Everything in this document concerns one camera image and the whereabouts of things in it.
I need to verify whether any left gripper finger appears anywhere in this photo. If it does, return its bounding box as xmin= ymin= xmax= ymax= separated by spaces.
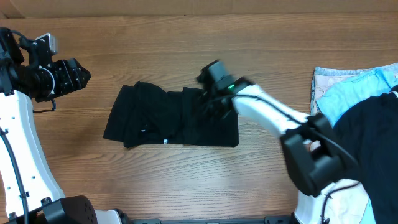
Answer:
xmin=67 ymin=77 xmax=90 ymax=94
xmin=70 ymin=58 xmax=91 ymax=81

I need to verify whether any black polo shirt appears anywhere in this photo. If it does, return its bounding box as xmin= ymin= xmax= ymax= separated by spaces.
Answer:
xmin=103 ymin=82 xmax=239 ymax=148

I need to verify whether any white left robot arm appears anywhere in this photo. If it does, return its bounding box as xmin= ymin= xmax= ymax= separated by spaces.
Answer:
xmin=1 ymin=27 xmax=130 ymax=224

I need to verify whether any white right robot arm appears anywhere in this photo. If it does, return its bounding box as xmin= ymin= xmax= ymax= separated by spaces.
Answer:
xmin=197 ymin=75 xmax=358 ymax=223

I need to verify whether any pale pink garment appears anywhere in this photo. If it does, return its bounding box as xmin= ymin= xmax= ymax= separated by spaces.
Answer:
xmin=310 ymin=63 xmax=398 ymax=224

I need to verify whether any light blue garment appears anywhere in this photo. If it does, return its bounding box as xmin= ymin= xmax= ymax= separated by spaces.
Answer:
xmin=317 ymin=68 xmax=397 ymax=126

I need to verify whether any dark navy garment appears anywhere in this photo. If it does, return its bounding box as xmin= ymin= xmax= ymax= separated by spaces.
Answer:
xmin=333 ymin=86 xmax=397 ymax=223

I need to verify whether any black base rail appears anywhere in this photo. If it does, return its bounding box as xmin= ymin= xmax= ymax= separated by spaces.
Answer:
xmin=122 ymin=215 xmax=299 ymax=224

